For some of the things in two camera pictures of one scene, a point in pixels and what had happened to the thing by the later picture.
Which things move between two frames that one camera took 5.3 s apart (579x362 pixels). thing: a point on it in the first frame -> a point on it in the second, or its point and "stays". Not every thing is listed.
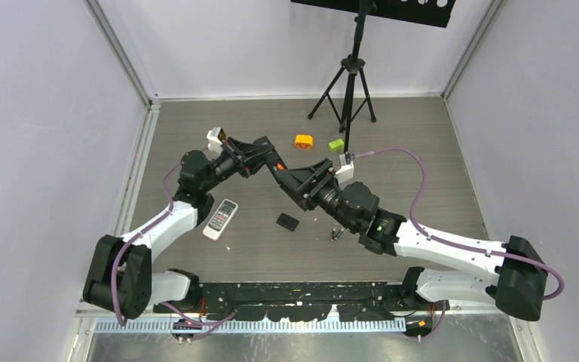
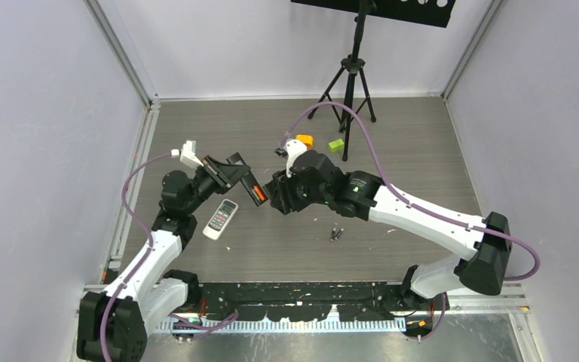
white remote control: (221, 219) stays
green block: (336, 145) stays
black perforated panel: (429, 12) stays
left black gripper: (245, 156) -> (223, 175)
